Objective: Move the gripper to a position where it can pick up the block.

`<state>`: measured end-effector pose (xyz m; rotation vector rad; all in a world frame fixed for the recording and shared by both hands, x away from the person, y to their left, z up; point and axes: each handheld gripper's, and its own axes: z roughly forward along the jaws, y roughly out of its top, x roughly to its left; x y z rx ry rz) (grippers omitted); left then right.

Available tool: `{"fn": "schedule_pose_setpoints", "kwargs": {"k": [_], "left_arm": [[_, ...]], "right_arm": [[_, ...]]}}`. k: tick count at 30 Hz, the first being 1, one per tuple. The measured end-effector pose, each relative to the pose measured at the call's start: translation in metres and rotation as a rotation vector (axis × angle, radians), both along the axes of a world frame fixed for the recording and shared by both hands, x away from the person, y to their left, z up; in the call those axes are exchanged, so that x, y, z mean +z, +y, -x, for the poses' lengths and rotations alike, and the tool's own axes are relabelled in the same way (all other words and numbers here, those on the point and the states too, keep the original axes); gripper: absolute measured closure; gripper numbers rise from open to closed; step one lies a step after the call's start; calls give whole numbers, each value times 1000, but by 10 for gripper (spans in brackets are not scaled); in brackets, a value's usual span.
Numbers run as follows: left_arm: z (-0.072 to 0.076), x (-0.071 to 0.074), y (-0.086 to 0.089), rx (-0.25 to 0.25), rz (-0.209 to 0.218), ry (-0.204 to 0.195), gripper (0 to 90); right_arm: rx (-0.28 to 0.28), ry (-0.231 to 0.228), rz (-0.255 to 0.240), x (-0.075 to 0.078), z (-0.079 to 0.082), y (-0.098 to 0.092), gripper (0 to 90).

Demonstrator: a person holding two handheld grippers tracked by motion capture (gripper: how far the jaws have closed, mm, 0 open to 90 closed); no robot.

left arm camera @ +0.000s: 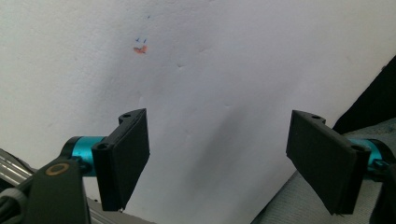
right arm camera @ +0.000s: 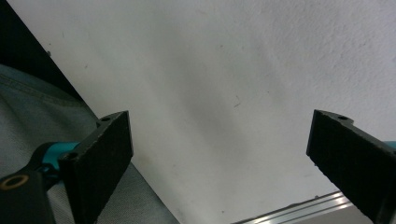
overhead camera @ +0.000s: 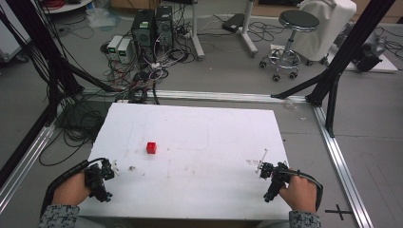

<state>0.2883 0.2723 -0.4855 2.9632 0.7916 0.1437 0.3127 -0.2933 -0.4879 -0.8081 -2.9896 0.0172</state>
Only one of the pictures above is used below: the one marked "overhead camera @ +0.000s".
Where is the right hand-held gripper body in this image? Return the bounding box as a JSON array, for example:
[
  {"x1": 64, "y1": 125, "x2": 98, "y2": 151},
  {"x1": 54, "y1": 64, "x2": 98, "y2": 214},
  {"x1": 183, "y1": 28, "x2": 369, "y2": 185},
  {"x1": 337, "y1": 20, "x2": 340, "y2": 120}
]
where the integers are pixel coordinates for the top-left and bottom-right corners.
[{"x1": 263, "y1": 166, "x2": 291, "y2": 204}]

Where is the flat black box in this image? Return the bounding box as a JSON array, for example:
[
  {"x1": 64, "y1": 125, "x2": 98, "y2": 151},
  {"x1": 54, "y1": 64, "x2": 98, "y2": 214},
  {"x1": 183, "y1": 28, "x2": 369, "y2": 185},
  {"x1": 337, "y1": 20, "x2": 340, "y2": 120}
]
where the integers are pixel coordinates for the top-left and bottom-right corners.
[{"x1": 221, "y1": 12, "x2": 246, "y2": 34}]

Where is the black round stool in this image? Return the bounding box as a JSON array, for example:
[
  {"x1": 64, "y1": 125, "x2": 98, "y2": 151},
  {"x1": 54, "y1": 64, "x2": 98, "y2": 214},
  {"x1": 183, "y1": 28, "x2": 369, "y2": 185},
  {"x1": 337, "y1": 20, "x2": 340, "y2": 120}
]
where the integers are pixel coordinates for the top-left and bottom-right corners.
[{"x1": 259, "y1": 9, "x2": 321, "y2": 83}]

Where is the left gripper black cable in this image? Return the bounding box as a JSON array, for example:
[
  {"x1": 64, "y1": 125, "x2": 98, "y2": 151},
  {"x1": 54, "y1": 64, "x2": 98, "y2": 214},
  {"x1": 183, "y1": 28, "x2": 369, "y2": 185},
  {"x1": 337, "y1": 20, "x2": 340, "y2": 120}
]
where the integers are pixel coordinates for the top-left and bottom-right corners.
[{"x1": 39, "y1": 157, "x2": 108, "y2": 219}]

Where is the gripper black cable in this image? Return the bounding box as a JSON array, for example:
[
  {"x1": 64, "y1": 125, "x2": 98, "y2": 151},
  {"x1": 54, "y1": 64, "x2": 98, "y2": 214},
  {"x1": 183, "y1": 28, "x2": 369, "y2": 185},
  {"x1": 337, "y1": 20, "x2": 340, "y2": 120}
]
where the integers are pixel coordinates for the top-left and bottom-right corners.
[
  {"x1": 39, "y1": 157, "x2": 108, "y2": 219},
  {"x1": 278, "y1": 168, "x2": 324, "y2": 213}
]

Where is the white desk leg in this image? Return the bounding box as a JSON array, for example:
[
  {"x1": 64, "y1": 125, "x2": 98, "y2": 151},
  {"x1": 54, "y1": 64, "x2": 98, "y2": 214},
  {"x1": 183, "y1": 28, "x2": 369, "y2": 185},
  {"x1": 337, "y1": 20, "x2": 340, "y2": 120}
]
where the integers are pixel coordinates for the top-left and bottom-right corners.
[
  {"x1": 189, "y1": 0, "x2": 206, "y2": 62},
  {"x1": 239, "y1": 0, "x2": 259, "y2": 59}
]

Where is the white cloth cover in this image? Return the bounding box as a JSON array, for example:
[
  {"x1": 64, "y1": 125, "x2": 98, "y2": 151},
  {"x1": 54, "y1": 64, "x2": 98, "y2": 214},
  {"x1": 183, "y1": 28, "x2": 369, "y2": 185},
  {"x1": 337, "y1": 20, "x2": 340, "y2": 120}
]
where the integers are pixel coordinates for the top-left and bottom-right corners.
[{"x1": 291, "y1": 0, "x2": 357, "y2": 63}]

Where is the round white table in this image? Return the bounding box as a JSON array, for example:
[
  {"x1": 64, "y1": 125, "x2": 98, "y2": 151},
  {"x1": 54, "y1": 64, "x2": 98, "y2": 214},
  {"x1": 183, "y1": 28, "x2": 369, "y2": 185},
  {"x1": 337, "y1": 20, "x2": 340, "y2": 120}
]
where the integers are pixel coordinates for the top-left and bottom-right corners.
[{"x1": 41, "y1": 0, "x2": 94, "y2": 15}]

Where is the person's left hand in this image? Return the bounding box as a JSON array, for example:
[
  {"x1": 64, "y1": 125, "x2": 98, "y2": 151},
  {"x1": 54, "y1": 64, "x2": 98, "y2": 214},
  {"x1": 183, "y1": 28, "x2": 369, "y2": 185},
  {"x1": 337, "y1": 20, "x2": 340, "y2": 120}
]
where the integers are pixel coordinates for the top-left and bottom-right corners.
[{"x1": 50, "y1": 171, "x2": 93, "y2": 207}]

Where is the white power supply unit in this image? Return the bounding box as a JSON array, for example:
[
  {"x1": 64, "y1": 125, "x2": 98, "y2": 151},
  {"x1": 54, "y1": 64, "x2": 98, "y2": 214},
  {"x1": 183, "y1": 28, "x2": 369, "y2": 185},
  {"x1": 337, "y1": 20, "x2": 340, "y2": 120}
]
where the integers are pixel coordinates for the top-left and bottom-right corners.
[
  {"x1": 106, "y1": 34, "x2": 124, "y2": 61},
  {"x1": 116, "y1": 38, "x2": 133, "y2": 65}
]

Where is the black frame post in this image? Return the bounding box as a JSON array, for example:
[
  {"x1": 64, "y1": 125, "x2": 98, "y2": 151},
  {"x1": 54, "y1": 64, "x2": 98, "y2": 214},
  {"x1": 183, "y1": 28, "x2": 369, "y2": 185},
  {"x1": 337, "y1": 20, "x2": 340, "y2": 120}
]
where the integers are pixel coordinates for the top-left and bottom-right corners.
[
  {"x1": 0, "y1": 0, "x2": 122, "y2": 127},
  {"x1": 270, "y1": 0, "x2": 397, "y2": 139}
]

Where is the clear plastic bag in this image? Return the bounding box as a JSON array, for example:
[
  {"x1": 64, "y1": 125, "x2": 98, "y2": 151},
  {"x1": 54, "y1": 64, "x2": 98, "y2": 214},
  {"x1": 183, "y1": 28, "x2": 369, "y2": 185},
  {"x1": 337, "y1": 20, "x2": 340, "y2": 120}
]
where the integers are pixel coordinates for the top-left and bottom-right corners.
[{"x1": 85, "y1": 7, "x2": 122, "y2": 32}]

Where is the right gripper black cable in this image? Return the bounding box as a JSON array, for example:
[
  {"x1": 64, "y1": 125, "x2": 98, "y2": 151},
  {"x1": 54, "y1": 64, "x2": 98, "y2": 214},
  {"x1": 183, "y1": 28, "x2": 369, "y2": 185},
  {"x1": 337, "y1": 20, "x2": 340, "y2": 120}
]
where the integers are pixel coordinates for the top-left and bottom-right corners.
[{"x1": 278, "y1": 168, "x2": 324, "y2": 213}]

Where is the person's right hand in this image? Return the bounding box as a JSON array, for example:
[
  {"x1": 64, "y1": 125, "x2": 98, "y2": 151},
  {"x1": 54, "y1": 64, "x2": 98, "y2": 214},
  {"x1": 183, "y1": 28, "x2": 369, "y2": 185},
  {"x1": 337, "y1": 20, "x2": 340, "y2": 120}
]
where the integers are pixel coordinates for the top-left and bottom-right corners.
[{"x1": 278, "y1": 175, "x2": 318, "y2": 213}]

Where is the aluminium rail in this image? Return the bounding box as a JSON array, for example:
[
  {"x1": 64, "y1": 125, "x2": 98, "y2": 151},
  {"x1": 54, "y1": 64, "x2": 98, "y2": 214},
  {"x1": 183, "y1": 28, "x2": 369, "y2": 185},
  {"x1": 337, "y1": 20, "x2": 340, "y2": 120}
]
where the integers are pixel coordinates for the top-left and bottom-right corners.
[
  {"x1": 82, "y1": 88, "x2": 310, "y2": 105},
  {"x1": 312, "y1": 104, "x2": 374, "y2": 228},
  {"x1": 0, "y1": 122, "x2": 58, "y2": 215}
]

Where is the black device on board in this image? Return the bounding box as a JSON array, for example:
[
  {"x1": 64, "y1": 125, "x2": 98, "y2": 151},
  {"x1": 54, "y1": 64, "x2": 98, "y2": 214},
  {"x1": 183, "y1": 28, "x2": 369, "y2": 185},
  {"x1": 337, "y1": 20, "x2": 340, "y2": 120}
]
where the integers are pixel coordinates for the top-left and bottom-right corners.
[{"x1": 353, "y1": 29, "x2": 388, "y2": 73}]

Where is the tangle of black cables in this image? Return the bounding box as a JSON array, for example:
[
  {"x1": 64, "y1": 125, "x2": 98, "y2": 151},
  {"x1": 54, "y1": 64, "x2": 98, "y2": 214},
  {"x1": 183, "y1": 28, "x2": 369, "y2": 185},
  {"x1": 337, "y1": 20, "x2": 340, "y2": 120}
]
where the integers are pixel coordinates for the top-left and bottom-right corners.
[{"x1": 37, "y1": 91, "x2": 110, "y2": 167}]

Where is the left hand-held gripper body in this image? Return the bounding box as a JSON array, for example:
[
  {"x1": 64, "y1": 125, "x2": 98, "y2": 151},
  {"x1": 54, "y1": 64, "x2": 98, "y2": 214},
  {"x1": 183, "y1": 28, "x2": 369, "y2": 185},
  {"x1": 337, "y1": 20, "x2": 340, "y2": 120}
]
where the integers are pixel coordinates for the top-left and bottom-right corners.
[{"x1": 84, "y1": 163, "x2": 113, "y2": 203}]

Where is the black computer tower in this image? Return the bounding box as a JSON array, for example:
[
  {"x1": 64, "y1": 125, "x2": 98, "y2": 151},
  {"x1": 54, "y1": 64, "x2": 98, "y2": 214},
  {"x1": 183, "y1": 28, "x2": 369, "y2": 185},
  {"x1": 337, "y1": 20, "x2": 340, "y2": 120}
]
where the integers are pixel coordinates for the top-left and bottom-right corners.
[
  {"x1": 155, "y1": 5, "x2": 175, "y2": 50},
  {"x1": 130, "y1": 9, "x2": 157, "y2": 51}
]

